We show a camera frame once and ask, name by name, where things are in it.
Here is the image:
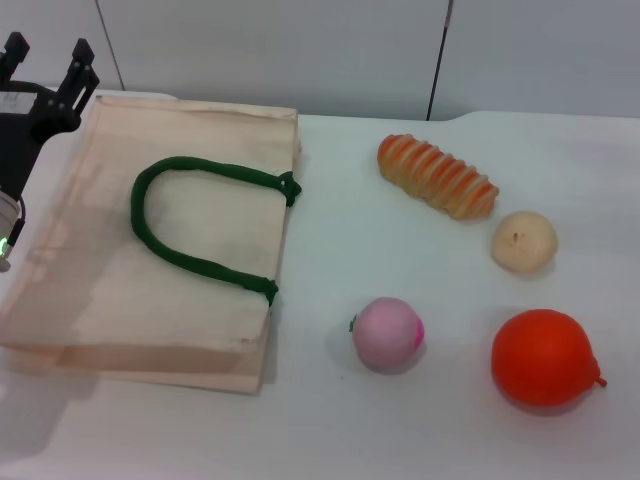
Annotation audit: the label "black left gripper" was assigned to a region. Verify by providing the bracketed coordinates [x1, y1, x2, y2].
[0, 31, 100, 201]

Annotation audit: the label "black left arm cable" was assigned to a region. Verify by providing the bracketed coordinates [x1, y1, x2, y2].
[2, 197, 27, 264]

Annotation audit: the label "pale yellow toy pear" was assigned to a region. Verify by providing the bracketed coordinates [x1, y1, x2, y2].
[490, 210, 560, 275]

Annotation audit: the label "pink toy peach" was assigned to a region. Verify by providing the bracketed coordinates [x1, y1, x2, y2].
[348, 296, 427, 374]

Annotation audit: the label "striped toy bread loaf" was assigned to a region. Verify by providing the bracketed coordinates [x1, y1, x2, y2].
[376, 133, 500, 222]

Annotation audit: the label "white canvas handbag green handles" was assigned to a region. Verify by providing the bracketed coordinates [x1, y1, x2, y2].
[0, 93, 305, 397]

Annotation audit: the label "orange toy fruit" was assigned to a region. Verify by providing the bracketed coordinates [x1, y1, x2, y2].
[490, 308, 610, 414]

